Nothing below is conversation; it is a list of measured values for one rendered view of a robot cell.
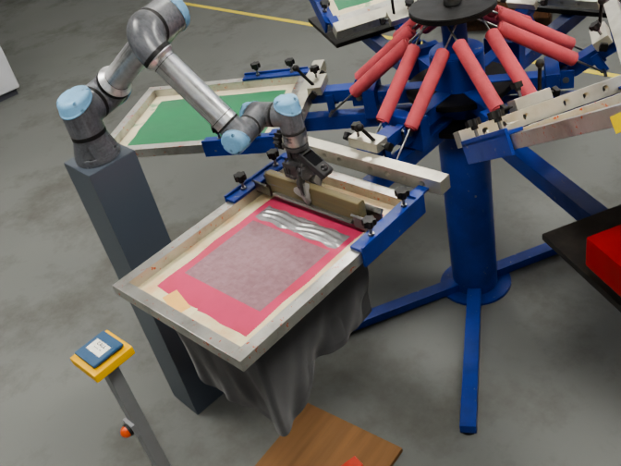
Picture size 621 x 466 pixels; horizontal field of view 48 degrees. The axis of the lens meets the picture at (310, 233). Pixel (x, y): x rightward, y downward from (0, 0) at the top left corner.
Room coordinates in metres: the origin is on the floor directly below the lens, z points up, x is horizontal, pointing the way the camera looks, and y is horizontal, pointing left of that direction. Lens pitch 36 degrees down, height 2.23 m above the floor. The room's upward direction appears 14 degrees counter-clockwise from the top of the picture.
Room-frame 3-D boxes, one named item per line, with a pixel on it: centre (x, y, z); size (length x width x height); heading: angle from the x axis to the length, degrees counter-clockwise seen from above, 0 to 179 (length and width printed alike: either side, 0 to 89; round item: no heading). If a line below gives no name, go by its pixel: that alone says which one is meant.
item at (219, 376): (1.56, 0.36, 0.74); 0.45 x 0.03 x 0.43; 39
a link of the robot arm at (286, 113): (1.90, -0.02, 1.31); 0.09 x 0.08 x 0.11; 57
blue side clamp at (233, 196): (2.12, 0.12, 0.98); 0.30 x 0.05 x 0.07; 129
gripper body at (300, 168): (1.91, -0.02, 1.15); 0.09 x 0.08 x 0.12; 39
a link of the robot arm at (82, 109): (2.17, 0.62, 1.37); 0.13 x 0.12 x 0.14; 147
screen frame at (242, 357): (1.75, 0.13, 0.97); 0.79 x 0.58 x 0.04; 129
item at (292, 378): (1.55, 0.04, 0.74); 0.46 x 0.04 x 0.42; 129
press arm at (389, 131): (2.11, -0.30, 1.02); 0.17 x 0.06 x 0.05; 129
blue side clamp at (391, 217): (1.69, -0.23, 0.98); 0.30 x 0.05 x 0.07; 129
